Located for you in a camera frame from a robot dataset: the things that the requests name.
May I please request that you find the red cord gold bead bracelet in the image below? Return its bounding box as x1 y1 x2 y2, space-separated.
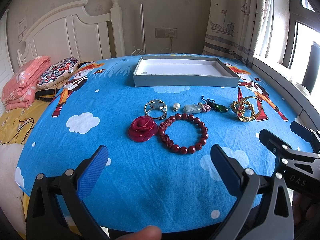
236 87 245 116

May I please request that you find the gold bamboo pearl bangle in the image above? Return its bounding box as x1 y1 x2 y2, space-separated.
230 96 262 122

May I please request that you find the pale jade pendant pink knot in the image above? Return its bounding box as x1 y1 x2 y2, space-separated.
183 102 211 114

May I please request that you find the green gem pendant black cord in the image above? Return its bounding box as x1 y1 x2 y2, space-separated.
201 95 230 113

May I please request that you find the red rose brooch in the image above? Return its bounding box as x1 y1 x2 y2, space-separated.
128 116 158 142

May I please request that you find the dark red bead bracelet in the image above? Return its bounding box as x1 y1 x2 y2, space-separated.
157 113 209 155

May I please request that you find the white pearl charm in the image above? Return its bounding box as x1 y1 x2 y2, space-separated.
172 102 181 112

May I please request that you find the person's right hand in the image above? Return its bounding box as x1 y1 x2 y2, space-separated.
292 191 319 225

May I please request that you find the person's left hand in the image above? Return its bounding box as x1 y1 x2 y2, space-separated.
117 225 162 240

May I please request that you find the blue cartoon print tablecloth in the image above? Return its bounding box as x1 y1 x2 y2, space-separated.
15 56 312 232

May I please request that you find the black orange fan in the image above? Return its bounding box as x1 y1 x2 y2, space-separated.
35 88 59 102

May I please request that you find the pink folded blanket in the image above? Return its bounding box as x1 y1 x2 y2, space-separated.
1 56 51 111

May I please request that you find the round patterned cushion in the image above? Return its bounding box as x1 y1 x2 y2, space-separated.
36 57 78 89

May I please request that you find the grey shallow cardboard tray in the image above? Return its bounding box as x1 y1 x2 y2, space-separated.
133 55 240 87

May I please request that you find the ship print curtain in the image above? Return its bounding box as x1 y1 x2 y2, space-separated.
203 0 269 67

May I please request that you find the white wooden headboard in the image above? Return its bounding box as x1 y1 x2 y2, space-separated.
17 0 125 66

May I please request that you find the silver floor lamp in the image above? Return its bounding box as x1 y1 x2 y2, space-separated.
131 3 146 56

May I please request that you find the white charger with cable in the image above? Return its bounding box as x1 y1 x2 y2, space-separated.
160 31 175 53

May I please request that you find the wall socket panel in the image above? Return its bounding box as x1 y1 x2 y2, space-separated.
155 28 177 38

